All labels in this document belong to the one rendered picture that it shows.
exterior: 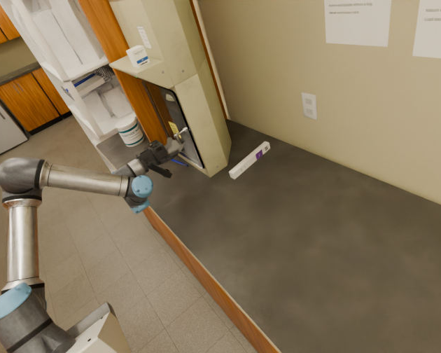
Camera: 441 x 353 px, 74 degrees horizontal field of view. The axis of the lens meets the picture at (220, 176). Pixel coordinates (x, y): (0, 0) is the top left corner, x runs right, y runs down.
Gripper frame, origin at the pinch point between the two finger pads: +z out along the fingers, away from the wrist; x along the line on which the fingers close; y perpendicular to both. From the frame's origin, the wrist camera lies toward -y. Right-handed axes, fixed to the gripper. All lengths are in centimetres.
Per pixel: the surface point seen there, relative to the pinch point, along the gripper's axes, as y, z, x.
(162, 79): 30.7, 1.2, -6.3
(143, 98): 16.1, 2.4, 31.2
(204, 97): 16.5, 15.4, -5.9
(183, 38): 40.3, 14.5, -6.8
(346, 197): -22, 30, -60
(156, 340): -114, -64, 12
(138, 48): 42.4, -0.5, -1.0
